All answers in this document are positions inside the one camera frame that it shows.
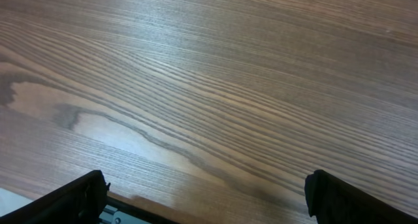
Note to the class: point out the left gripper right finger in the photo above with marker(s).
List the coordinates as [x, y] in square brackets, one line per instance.
[334, 201]

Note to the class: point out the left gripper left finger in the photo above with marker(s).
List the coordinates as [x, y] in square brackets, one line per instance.
[80, 201]

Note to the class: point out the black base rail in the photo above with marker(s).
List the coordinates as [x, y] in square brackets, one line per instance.
[118, 212]

